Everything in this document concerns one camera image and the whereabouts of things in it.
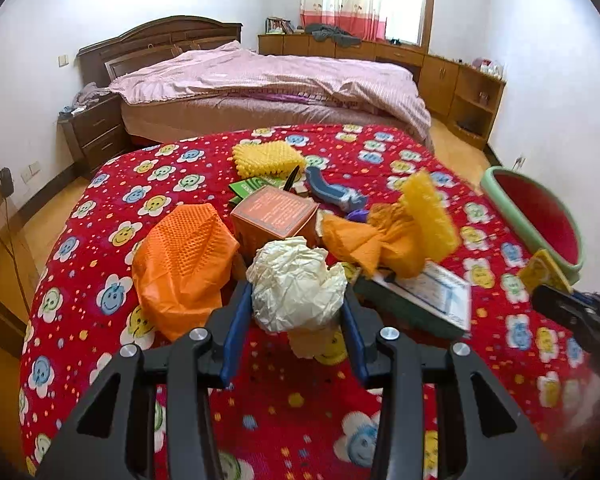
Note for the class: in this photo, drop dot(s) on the white blue medicine box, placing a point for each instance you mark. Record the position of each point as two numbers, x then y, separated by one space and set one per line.
436 300

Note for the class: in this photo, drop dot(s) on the yellow foam pad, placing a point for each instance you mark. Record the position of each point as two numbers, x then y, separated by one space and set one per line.
420 198
275 159

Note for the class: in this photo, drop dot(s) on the orange foam net sleeve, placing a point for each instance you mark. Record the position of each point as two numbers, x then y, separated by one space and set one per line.
182 266

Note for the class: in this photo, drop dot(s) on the purple plastic wrapper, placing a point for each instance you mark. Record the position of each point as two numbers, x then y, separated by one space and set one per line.
359 215

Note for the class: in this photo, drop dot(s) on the dark wooden bed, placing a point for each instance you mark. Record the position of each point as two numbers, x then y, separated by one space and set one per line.
154 42

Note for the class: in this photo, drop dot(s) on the yellow sponge piece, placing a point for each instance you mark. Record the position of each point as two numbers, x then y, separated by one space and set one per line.
541 269

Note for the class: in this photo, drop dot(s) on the dark clothes pile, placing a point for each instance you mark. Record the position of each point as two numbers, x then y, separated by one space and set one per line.
322 32

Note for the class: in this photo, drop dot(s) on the orange tissue paper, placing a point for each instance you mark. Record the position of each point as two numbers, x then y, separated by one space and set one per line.
390 239

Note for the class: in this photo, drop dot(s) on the cream paper ball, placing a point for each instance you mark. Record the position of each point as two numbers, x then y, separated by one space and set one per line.
293 288

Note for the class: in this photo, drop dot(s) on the photo frame on cabinet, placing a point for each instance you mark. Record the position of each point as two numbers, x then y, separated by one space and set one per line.
278 26

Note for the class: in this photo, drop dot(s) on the blue plastic toy piece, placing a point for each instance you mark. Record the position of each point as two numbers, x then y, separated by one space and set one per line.
345 198

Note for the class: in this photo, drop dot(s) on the long wooden side cabinet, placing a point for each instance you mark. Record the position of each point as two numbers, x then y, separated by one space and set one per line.
466 99

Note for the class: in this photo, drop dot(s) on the dark wooden nightstand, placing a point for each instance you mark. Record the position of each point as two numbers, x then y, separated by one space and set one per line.
95 135

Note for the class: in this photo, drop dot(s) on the green paper packet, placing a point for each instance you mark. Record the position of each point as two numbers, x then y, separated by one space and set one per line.
242 189

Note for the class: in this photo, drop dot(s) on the black pen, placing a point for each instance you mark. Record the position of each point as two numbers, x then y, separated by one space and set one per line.
291 179

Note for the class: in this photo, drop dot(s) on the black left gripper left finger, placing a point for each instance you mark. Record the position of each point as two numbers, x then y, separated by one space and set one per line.
110 432

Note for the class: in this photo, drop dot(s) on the red floral quilt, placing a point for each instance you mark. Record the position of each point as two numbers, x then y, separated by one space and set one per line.
281 417

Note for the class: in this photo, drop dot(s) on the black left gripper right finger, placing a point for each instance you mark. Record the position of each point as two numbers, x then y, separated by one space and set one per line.
482 432

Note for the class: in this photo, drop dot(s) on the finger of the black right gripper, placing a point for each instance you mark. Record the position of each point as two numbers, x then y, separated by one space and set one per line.
564 309

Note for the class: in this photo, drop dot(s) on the orange cardboard box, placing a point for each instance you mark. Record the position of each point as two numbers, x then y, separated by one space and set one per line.
272 214

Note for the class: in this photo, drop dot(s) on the red green trash bin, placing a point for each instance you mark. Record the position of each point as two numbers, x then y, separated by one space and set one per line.
538 217

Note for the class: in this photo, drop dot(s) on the black wall charger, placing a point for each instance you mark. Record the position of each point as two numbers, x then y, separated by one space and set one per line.
7 186

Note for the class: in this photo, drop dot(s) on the pink duvet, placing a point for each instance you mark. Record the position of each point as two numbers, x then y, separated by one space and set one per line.
231 88

